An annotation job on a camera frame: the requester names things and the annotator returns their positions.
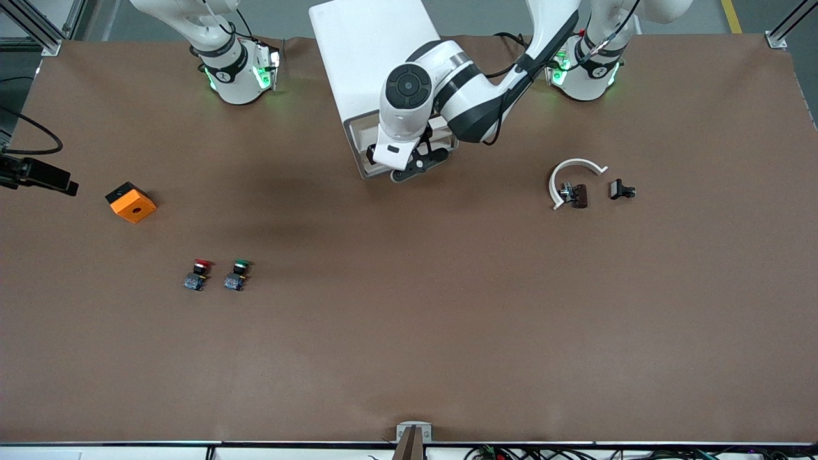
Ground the white curved plastic piece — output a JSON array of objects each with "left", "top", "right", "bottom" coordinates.
[{"left": 548, "top": 158, "right": 609, "bottom": 211}]

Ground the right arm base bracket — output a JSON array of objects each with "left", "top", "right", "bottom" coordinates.
[{"left": 254, "top": 40, "right": 284, "bottom": 91}]

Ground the metal table edge bracket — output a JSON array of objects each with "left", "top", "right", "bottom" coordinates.
[{"left": 396, "top": 421, "right": 433, "bottom": 460}]

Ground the orange black button box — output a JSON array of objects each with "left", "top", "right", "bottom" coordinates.
[{"left": 105, "top": 181, "right": 158, "bottom": 225}]

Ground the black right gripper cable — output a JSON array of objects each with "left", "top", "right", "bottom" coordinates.
[{"left": 0, "top": 104, "right": 64, "bottom": 156}]

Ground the dark brown small component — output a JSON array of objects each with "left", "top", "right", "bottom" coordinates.
[{"left": 560, "top": 183, "right": 589, "bottom": 210}]

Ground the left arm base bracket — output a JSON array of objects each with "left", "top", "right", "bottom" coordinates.
[{"left": 542, "top": 38, "right": 571, "bottom": 84}]

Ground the black left base cable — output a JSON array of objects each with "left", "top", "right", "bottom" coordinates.
[{"left": 494, "top": 31, "right": 534, "bottom": 52}]

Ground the green push button switch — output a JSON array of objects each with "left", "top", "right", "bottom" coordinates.
[{"left": 224, "top": 258, "right": 254, "bottom": 292}]

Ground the brown table mat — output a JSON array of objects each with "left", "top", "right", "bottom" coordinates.
[{"left": 0, "top": 32, "right": 818, "bottom": 445}]

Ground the red push button switch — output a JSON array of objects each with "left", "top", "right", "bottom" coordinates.
[{"left": 183, "top": 259, "right": 214, "bottom": 292}]

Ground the aluminium frame post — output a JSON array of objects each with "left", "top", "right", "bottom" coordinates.
[
  {"left": 765, "top": 0, "right": 818, "bottom": 49},
  {"left": 0, "top": 0, "right": 96, "bottom": 57}
]

